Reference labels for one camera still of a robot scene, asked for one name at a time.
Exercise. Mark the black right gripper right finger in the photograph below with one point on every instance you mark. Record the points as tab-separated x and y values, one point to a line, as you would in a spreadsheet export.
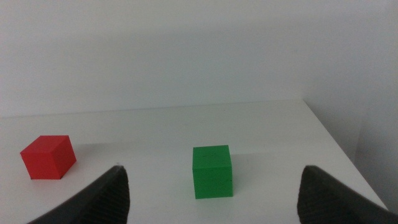
323	202

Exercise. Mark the green cube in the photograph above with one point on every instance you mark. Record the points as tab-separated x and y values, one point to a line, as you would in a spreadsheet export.
213	174

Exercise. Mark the red cube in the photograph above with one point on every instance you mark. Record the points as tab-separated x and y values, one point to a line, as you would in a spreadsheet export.
46	158

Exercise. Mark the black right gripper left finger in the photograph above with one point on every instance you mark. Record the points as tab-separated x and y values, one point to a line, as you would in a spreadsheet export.
105	199

